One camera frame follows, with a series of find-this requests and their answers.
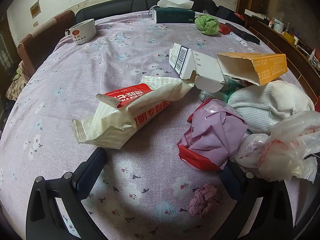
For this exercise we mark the wooden cabinet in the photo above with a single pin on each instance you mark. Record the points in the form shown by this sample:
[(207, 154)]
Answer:
[(287, 45)]

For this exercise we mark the black bag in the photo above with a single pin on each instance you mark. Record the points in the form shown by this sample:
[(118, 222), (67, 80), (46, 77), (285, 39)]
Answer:
[(225, 11)]

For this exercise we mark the green tissue box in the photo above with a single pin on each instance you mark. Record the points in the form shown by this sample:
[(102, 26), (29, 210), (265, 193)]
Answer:
[(172, 16)]

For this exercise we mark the green white bottle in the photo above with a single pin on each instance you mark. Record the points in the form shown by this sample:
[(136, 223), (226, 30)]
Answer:
[(232, 87)]

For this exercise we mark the green cloth ball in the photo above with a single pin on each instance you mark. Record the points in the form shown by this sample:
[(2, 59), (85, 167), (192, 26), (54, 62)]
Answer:
[(206, 23)]

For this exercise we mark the purple floral bedsheet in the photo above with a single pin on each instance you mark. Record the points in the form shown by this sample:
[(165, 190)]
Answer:
[(75, 92)]

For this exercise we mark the brown armchair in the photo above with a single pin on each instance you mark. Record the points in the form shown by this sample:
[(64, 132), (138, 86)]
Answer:
[(37, 47)]

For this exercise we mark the white mug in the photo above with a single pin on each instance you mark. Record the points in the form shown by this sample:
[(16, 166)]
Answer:
[(82, 32)]

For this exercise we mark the wooden glass door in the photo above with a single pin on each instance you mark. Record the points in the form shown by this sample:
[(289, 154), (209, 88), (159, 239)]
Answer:
[(6, 45)]

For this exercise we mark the red plastic packet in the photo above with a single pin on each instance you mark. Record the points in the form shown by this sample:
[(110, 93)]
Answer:
[(212, 135)]

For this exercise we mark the black leather sofa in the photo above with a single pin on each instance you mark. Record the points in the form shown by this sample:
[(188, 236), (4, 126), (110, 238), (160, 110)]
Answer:
[(112, 10)]

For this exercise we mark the pink tissue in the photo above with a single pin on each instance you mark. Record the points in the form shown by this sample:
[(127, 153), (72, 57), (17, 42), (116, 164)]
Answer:
[(205, 201)]

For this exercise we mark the yellow round container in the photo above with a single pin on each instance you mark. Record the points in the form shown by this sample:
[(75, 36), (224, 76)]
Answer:
[(290, 36)]

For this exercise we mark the small clear plastic bag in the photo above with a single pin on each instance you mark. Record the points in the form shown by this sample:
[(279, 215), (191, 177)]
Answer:
[(250, 150)]

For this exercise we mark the yellow wall sign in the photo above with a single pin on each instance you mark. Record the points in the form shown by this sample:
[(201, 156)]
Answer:
[(35, 10)]

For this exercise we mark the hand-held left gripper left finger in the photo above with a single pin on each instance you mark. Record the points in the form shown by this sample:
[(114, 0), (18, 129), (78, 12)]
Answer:
[(87, 177)]

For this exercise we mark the white barcoded carton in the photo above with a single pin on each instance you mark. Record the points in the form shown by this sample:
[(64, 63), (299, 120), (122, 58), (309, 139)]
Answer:
[(200, 67)]

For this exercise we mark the white knitted cloth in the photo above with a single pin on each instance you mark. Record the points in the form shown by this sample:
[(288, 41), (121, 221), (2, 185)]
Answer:
[(262, 105)]

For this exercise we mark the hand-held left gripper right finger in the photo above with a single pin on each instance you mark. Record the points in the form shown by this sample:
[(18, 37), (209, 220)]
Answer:
[(230, 180)]

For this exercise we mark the yellow cardboard box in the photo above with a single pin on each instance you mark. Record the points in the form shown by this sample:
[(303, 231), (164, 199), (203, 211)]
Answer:
[(270, 67)]

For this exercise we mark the floral cloth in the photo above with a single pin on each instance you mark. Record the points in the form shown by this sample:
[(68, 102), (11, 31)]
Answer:
[(17, 80)]

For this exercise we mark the white red-printed plastic bag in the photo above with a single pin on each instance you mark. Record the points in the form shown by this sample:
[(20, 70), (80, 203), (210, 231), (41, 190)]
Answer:
[(287, 150)]

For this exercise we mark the pile of cabinet clutter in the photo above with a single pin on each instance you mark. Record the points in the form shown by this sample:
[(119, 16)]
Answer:
[(302, 42)]

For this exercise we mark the red pouch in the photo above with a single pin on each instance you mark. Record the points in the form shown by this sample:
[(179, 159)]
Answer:
[(225, 30)]

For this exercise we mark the red cream wet wipe packet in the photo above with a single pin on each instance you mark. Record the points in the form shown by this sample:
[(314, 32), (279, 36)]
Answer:
[(140, 110)]

